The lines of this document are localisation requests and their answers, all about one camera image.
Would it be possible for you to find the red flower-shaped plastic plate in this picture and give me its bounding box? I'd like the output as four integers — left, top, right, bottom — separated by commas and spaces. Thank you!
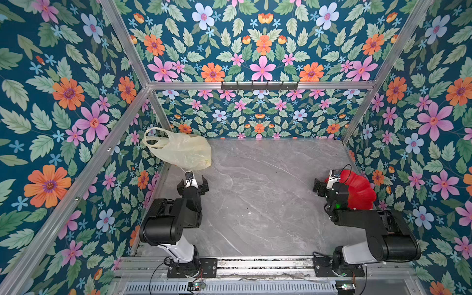
328, 169, 377, 210

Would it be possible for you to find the yellowish translucent plastic bag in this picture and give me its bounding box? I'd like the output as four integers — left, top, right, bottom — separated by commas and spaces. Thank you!
141, 127, 212, 171

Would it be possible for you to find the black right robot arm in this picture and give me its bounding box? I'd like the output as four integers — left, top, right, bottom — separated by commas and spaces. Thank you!
313, 179, 422, 277

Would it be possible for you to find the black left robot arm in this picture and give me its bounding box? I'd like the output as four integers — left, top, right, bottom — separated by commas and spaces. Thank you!
139, 172, 209, 269

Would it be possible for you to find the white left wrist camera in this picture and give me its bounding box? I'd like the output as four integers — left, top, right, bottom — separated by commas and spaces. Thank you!
185, 171, 194, 183

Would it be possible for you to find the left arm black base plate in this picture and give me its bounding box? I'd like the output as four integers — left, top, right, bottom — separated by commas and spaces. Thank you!
167, 258, 218, 279

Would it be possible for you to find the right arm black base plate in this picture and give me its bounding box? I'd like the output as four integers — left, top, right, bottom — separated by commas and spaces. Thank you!
312, 256, 366, 278

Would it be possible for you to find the aluminium frame rail base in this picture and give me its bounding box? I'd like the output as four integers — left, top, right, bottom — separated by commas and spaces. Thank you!
109, 256, 426, 295

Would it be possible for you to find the black hook rail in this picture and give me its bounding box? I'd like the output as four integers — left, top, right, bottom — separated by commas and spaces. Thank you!
220, 81, 299, 92

